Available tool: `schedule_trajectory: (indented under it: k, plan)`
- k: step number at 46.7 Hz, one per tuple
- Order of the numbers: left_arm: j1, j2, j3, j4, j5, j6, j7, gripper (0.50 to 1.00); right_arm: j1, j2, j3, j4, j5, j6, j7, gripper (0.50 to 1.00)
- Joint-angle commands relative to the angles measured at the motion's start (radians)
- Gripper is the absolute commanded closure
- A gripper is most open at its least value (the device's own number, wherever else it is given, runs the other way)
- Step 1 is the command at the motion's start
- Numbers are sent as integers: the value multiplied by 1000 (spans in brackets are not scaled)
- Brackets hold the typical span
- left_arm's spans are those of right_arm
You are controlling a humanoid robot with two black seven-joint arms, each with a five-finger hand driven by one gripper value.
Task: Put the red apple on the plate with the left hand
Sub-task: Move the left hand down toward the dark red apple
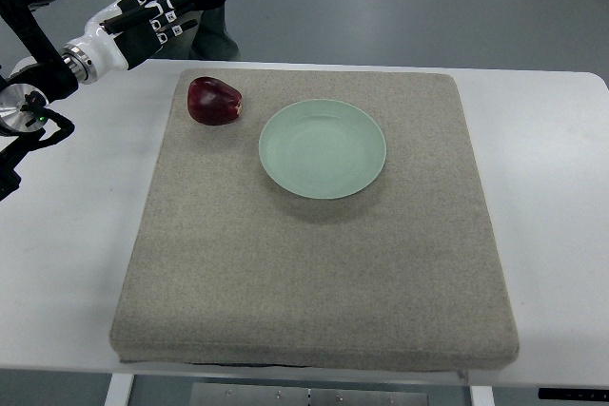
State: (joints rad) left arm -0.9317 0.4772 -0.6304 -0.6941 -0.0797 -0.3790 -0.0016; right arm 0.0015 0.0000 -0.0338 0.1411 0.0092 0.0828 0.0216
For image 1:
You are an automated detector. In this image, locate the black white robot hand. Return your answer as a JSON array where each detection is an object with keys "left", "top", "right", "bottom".
[{"left": 61, "top": 0, "right": 197, "bottom": 85}]

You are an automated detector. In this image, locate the dark red apple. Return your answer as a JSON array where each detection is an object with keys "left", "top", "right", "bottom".
[{"left": 187, "top": 76, "right": 243, "bottom": 126}]

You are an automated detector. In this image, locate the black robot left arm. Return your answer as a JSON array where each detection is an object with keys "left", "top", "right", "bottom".
[{"left": 1, "top": 0, "right": 78, "bottom": 199}]

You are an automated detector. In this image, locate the light green plate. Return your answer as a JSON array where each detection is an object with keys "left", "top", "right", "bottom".
[{"left": 258, "top": 99, "right": 387, "bottom": 200}]

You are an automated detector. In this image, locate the beige fabric cushion mat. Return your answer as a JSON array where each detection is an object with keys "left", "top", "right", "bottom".
[{"left": 109, "top": 68, "right": 520, "bottom": 372}]

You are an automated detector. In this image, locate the black desk control panel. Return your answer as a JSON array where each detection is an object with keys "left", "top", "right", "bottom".
[{"left": 538, "top": 388, "right": 609, "bottom": 402}]

